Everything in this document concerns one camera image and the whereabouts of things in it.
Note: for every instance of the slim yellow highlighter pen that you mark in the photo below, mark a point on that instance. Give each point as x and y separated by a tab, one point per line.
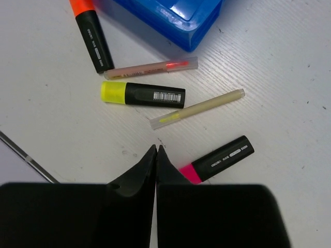
175	116

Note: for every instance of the slim orange highlighter pen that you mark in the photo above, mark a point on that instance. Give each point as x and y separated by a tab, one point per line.
165	66

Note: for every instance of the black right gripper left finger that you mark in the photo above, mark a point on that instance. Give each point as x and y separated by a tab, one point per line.
116	214

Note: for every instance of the pink cap black highlighter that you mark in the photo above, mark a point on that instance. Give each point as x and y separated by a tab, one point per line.
218	160

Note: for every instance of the yellow cap black highlighter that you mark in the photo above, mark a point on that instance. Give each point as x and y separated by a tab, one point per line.
129	93

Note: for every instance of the orange cap black highlighter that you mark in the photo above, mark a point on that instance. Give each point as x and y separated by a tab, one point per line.
92	34

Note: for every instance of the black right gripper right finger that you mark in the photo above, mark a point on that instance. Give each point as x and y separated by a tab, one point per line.
214	215

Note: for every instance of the blue plastic divided tray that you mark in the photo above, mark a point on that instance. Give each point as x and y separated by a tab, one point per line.
182	23

